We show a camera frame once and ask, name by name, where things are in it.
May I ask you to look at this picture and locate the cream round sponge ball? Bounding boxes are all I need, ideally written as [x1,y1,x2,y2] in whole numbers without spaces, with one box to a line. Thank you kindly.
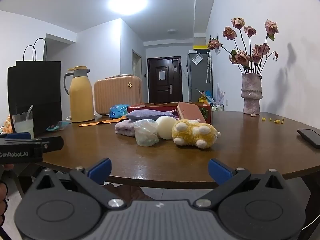
[156,116,177,140]

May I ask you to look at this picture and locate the black smartphone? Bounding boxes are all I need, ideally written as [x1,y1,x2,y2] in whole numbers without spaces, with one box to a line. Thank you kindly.
[297,128,320,149]

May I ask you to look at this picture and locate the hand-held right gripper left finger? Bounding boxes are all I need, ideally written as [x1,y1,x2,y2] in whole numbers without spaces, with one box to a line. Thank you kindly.
[30,158,127,209]

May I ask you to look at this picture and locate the yellow thermos jug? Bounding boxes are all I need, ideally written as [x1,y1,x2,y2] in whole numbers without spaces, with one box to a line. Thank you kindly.
[63,66,96,123]

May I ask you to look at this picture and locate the purple clothes hangers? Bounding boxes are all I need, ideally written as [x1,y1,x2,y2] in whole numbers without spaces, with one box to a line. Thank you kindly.
[216,82,225,103]

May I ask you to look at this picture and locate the pink ribbed suitcase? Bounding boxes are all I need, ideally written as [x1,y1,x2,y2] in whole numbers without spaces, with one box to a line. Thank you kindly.
[94,74,143,117]

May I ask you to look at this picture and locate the red and orange cardboard box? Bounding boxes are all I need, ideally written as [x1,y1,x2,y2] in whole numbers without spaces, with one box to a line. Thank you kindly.
[127,102,213,125]

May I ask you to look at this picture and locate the person's left hand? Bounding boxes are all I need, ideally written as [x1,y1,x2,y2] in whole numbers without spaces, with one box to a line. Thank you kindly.
[0,163,14,217]

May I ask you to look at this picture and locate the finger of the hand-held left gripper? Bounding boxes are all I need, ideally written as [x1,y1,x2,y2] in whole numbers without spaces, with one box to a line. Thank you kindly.
[0,136,64,153]
[0,132,32,141]

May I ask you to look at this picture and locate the scattered yellow crumbs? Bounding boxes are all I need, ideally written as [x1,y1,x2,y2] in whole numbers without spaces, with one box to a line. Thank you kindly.
[261,117,285,124]

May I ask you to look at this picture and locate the grey interior door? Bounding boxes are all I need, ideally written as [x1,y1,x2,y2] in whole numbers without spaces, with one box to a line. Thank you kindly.
[132,51,142,79]

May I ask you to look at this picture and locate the teal face mask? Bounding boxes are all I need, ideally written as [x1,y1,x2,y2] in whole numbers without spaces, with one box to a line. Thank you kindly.
[46,121,72,132]

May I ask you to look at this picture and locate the lilac fluffy towel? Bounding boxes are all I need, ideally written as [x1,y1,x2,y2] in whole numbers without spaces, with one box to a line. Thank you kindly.
[115,119,137,137]

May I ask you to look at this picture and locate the clear folded umbrella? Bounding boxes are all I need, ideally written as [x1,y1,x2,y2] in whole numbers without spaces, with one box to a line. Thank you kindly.
[206,52,212,83]

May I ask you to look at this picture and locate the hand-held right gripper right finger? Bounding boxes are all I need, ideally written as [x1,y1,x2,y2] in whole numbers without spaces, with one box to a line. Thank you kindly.
[192,159,287,208]

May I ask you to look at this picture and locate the yellow and white plush toy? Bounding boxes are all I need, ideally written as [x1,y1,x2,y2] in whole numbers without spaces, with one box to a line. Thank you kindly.
[171,119,221,148]

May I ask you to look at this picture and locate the orange cloth strip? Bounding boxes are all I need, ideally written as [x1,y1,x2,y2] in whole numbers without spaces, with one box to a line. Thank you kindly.
[78,116,128,127]

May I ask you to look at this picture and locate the purple knit cloth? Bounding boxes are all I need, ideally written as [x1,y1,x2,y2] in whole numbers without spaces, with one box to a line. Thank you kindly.
[125,110,175,122]

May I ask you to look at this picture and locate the large blue tissue pack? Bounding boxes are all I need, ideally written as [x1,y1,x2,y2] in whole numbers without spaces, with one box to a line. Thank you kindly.
[109,104,130,118]

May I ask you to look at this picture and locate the black paper bag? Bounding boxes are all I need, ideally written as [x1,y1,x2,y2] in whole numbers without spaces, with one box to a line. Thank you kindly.
[7,38,63,135]

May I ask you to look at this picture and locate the pink textured vase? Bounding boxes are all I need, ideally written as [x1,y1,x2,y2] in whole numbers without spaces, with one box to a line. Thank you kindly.
[241,73,263,115]

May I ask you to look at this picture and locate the glass cup with straw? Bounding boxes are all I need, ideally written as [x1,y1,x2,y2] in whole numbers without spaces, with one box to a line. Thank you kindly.
[12,105,35,139]

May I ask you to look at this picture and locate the grey refrigerator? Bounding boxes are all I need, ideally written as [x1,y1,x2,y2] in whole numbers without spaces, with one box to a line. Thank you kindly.
[187,50,213,103]

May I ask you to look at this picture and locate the bunch of dried pink roses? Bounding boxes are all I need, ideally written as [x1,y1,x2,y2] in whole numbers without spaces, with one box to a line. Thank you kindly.
[207,17,279,75]

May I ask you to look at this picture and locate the orange mesh bag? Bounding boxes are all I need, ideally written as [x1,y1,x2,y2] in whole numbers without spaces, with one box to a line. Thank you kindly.
[0,115,13,134]

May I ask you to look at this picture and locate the clear plastic bundle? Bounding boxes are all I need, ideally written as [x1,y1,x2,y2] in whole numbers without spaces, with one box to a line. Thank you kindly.
[133,119,160,147]

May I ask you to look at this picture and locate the dark brown entrance door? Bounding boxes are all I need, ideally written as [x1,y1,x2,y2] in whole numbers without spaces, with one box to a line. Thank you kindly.
[147,56,182,103]

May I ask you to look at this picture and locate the round ceiling light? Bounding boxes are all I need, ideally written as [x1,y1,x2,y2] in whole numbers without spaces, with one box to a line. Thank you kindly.
[108,0,148,15]

